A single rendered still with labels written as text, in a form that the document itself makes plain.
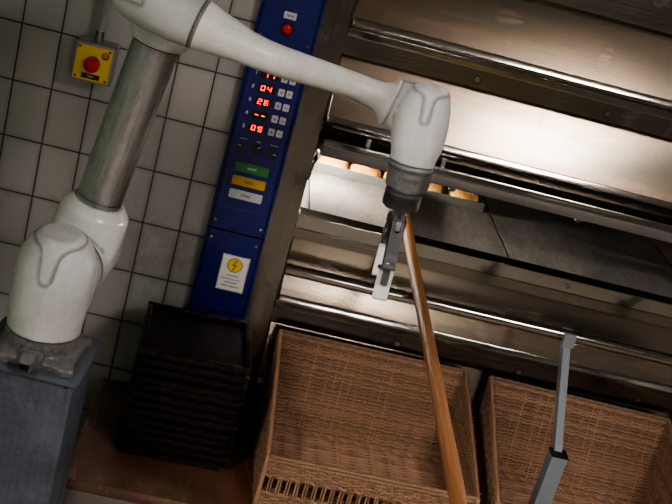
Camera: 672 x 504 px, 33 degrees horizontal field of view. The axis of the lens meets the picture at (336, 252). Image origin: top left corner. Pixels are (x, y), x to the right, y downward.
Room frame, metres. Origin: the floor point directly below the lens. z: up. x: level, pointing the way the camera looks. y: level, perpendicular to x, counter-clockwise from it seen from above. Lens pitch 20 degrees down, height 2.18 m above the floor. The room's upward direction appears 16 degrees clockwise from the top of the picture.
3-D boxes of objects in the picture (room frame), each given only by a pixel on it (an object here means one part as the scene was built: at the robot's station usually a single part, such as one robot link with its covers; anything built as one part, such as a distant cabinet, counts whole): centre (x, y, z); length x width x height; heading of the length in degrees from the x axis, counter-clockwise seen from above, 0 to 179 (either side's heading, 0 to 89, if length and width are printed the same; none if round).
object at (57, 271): (2.15, 0.55, 1.17); 0.18 x 0.16 x 0.22; 1
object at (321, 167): (3.56, -0.11, 1.20); 0.55 x 0.36 x 0.03; 96
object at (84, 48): (2.82, 0.72, 1.46); 0.10 x 0.07 x 0.10; 97
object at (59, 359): (2.12, 0.54, 1.03); 0.22 x 0.18 x 0.06; 3
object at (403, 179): (2.18, -0.10, 1.57); 0.09 x 0.09 x 0.06
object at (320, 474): (2.70, -0.21, 0.72); 0.56 x 0.49 x 0.28; 98
